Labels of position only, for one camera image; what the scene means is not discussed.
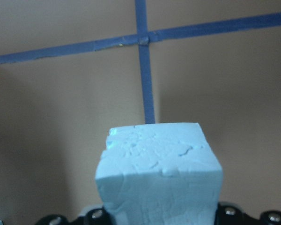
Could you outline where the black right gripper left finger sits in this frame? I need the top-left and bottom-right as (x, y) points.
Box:
(35, 212), (85, 225)

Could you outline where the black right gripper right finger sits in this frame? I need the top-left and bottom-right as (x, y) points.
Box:
(215, 202), (281, 225)

